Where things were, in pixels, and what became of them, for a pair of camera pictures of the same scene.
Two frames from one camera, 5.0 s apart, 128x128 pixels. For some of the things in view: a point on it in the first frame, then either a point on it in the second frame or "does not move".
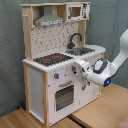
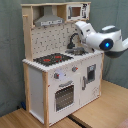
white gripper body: [84, 69] → [85, 29]
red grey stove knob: [56, 75] does not move
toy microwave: [76, 12] does not move
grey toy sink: [79, 51] does not move
